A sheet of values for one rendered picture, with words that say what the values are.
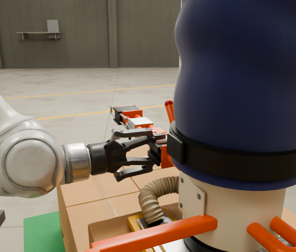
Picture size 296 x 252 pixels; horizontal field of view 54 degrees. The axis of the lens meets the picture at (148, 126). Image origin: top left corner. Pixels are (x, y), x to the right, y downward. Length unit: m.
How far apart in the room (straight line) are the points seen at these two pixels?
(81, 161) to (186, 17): 0.39
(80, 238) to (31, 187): 0.88
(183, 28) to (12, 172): 0.31
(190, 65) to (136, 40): 11.32
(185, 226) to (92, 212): 1.05
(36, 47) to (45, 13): 1.28
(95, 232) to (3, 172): 0.29
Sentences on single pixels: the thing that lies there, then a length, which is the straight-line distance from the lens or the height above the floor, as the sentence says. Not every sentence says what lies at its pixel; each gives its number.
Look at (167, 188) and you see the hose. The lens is 0.68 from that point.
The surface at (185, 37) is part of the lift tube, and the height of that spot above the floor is 1.36.
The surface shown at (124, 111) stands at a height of 1.10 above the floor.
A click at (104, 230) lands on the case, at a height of 0.95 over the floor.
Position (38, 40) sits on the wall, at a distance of 12.19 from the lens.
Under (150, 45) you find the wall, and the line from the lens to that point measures 11.77.
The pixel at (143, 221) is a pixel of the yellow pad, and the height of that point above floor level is 0.98.
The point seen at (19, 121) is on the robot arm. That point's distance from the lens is 0.51.
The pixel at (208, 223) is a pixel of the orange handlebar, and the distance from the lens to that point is 0.48.
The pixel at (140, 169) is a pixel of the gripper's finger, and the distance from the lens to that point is 0.75.
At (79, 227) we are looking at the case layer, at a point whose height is 0.54.
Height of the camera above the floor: 1.37
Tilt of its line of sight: 18 degrees down
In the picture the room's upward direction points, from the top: straight up
